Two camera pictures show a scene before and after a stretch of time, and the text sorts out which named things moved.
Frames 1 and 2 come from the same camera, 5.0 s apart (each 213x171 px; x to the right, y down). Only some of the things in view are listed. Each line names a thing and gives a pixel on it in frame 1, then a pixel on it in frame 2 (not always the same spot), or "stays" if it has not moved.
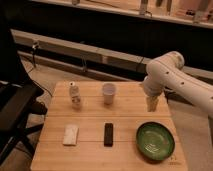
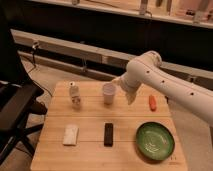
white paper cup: (109, 89) stays
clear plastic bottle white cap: (75, 96) stays
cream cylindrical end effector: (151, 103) -> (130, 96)
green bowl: (155, 141) stays
